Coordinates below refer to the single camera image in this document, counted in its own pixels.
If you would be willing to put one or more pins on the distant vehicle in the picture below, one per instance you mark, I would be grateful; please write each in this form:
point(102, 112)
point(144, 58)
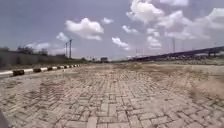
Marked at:
point(104, 59)

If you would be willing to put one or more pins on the grey brick paved road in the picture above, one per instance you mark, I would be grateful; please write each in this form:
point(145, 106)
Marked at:
point(110, 100)

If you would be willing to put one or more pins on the utility pole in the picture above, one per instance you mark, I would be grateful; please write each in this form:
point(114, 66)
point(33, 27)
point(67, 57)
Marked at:
point(70, 48)

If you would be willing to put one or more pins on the elevated road bridge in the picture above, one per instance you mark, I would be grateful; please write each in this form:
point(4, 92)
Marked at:
point(186, 54)

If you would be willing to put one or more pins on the black and white kerb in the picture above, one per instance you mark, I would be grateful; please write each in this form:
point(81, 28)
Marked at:
point(36, 69)

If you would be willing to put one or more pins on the grey boundary wall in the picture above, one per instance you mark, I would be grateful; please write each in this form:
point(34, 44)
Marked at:
point(30, 59)

